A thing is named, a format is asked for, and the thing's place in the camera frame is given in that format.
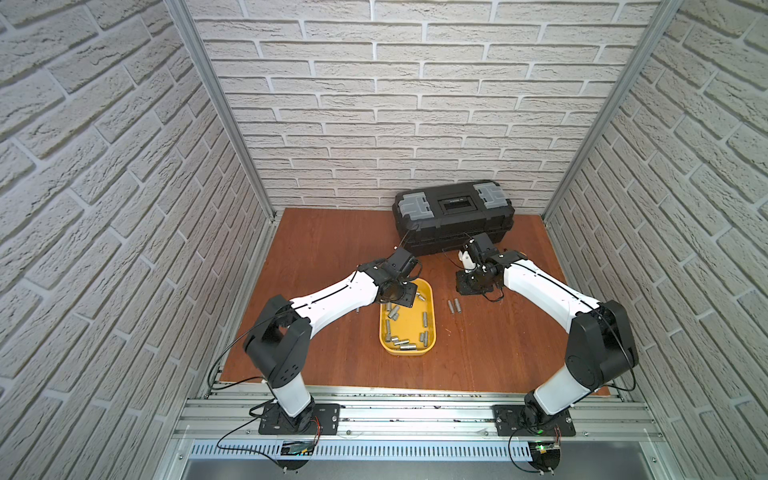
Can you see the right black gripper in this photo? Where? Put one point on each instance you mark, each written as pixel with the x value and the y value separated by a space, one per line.
pixel 462 286

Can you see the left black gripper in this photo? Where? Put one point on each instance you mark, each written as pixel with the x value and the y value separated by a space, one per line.
pixel 404 294

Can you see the yellow plastic tray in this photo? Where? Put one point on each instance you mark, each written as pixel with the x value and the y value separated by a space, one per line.
pixel 408 330

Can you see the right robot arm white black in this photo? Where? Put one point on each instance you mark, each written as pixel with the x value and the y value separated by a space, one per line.
pixel 600 347

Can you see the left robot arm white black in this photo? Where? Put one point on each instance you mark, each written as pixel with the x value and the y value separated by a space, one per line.
pixel 278 343

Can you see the black plastic toolbox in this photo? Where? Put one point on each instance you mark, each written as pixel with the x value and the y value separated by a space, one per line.
pixel 438 219

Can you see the silver sockets in tray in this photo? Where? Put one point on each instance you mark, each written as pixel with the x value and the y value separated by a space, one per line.
pixel 408 327

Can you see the right green circuit board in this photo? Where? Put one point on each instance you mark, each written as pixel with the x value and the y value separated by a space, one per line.
pixel 545 450

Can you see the green circuit board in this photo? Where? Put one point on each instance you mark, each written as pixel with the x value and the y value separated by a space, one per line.
pixel 297 448
pixel 545 450

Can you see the left green circuit board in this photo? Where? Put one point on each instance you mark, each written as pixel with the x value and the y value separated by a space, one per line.
pixel 297 448

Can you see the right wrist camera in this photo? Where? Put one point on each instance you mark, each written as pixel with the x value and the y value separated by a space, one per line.
pixel 466 260

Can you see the aluminium rail frame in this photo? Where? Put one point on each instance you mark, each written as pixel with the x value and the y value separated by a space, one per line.
pixel 378 424

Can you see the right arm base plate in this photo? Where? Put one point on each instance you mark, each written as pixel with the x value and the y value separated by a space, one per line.
pixel 525 420

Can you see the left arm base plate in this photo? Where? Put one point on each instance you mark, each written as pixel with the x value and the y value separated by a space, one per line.
pixel 316 418

